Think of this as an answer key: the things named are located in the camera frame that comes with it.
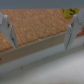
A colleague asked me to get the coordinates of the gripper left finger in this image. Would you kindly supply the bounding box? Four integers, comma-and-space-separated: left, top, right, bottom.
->
0, 11, 20, 49

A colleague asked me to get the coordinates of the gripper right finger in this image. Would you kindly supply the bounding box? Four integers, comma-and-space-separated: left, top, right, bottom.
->
63, 13, 84, 51

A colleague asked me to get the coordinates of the yellow block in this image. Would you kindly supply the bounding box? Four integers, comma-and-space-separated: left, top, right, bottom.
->
61, 8, 81, 18

